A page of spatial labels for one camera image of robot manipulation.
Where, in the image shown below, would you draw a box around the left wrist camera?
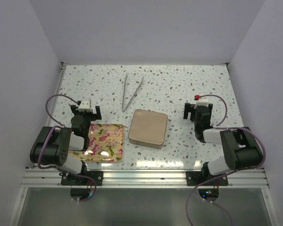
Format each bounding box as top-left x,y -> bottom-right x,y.
77,99 -> 92,112

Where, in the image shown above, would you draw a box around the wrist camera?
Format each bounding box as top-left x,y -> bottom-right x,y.
194,95 -> 209,108
77,99 -> 92,112

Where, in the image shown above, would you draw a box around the gold tin lid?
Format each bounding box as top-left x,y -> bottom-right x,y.
128,109 -> 168,149

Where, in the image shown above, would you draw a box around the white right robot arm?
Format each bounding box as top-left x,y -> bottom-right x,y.
183,102 -> 264,186

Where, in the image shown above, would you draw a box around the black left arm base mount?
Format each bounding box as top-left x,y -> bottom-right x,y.
59,171 -> 104,202

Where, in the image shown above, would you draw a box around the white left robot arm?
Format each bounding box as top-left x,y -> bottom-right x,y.
30,102 -> 102,185

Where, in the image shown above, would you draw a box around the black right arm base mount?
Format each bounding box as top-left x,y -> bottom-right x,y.
185,162 -> 229,201

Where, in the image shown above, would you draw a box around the floral yellow tray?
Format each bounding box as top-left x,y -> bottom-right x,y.
68,123 -> 125,162

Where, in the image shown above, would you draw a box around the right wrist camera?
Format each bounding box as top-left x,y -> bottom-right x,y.
194,95 -> 209,108

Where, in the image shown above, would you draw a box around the metal tongs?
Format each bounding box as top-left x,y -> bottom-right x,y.
121,74 -> 144,113

